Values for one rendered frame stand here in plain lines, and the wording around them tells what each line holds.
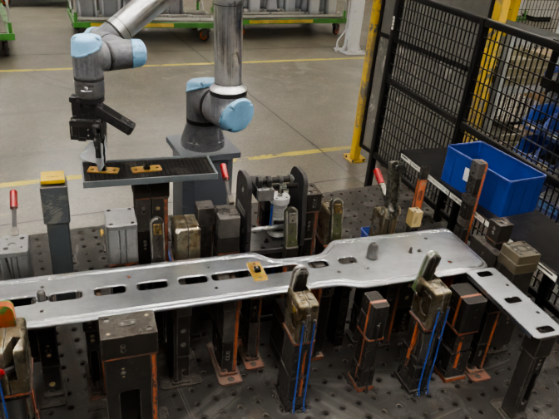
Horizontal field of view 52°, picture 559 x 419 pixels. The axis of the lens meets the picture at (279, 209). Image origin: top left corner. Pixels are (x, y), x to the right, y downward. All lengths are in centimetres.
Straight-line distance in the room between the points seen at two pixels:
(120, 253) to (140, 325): 30
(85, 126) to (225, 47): 47
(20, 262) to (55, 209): 20
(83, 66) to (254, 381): 94
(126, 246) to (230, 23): 70
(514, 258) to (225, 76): 99
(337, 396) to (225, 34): 107
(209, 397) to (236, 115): 83
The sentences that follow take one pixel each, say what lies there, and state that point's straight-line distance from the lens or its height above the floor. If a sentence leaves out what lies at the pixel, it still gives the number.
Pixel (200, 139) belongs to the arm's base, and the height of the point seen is 114.
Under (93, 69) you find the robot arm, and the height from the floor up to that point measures 145.
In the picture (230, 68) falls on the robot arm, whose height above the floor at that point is 141.
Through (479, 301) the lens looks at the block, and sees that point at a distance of 164.
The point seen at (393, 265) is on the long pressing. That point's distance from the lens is 165.
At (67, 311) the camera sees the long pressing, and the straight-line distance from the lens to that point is 143.
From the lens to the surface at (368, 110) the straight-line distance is 465.
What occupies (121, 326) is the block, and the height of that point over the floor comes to 103.
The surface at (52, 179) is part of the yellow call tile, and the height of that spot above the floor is 116.
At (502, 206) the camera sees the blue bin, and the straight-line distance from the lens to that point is 197.
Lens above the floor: 188
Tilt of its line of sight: 28 degrees down
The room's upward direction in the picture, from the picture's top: 5 degrees clockwise
